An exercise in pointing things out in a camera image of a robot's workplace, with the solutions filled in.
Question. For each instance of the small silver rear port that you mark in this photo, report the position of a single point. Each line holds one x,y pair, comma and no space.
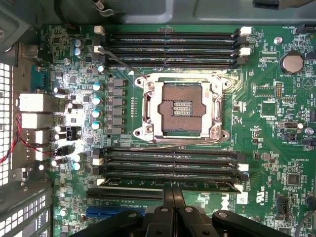
29,50

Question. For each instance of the thin flat locking lever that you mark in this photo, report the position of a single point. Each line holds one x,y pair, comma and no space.
172,146

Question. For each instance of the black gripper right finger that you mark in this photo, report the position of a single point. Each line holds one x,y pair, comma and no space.
190,222

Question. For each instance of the silver CPU socket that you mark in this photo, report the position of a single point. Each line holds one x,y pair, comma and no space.
182,108

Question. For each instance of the open grey PC case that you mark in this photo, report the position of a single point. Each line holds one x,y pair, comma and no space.
148,12

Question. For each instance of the large silver USB port stack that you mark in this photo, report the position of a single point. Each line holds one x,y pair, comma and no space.
35,121

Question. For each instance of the RAM slot white latches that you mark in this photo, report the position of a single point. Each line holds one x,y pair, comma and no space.
172,34
138,161
100,182
197,51

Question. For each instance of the long black expansion slot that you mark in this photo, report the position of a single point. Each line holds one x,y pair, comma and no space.
123,195

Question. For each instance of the thin raised locking lever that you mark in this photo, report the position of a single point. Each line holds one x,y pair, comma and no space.
123,61

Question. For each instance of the blue expansion slot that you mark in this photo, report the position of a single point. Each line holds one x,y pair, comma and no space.
111,212

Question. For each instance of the silver coin battery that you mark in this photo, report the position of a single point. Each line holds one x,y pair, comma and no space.
293,63

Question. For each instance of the small silver USB port stack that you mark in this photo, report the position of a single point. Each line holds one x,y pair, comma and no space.
37,137
37,153

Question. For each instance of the silver Ethernet port stack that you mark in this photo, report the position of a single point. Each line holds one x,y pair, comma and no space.
34,102

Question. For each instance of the silver bracket black latch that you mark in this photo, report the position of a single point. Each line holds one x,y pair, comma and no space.
23,174

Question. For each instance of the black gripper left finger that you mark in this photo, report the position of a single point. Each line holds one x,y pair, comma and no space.
160,222

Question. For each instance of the white motherboard barcode sticker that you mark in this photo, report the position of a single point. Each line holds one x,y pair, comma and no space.
242,198

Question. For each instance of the green motherboard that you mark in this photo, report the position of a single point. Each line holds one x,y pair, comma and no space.
259,123

